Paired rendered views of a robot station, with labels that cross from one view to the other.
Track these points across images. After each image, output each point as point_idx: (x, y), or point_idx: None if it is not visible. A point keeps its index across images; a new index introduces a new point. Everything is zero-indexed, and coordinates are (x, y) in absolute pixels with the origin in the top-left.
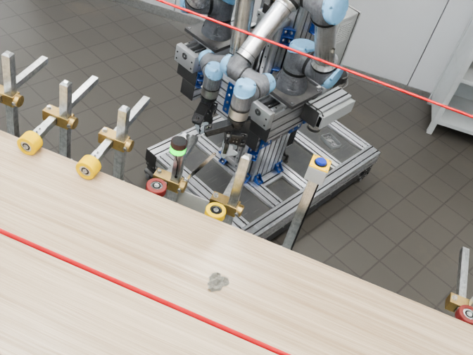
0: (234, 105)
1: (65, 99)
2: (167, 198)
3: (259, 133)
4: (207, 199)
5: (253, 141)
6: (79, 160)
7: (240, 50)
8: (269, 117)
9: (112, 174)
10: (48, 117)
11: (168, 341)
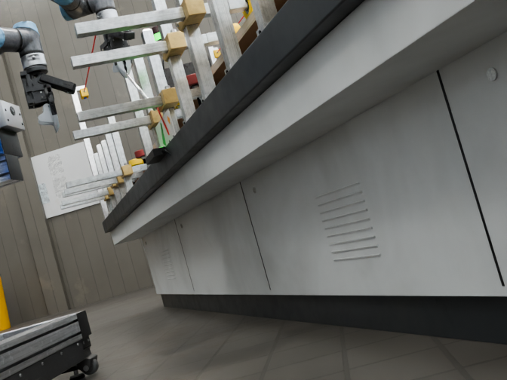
0: (114, 4)
1: None
2: (177, 122)
3: (15, 149)
4: (40, 327)
5: (16, 167)
6: (234, 25)
7: None
8: (19, 110)
9: (192, 100)
10: (204, 3)
11: None
